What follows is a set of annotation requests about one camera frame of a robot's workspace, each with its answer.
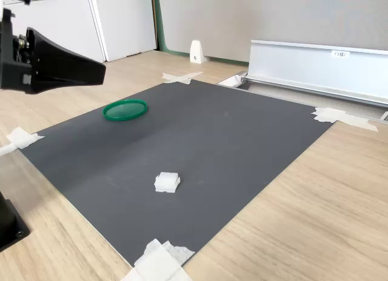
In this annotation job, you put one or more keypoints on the small white plastic terminal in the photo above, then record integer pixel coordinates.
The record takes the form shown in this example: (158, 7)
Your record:
(166, 182)

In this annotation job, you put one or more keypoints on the round green lid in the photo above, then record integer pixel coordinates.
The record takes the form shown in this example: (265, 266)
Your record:
(125, 110)

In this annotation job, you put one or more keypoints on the white tape piece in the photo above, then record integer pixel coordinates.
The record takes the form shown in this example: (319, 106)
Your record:
(22, 137)
(157, 263)
(333, 116)
(182, 77)

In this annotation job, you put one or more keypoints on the dark grey mat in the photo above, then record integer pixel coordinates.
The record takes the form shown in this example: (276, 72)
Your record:
(197, 141)

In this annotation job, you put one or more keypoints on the silver metal plate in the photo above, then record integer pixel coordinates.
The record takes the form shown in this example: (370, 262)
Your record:
(233, 80)

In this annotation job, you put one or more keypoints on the grey partition panel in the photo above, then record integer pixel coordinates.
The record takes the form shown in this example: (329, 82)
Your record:
(257, 14)

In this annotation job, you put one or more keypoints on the green partition frame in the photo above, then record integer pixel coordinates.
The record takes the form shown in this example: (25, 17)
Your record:
(160, 35)

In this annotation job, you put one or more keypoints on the small white bracket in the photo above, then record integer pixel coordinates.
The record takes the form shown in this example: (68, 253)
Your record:
(197, 52)

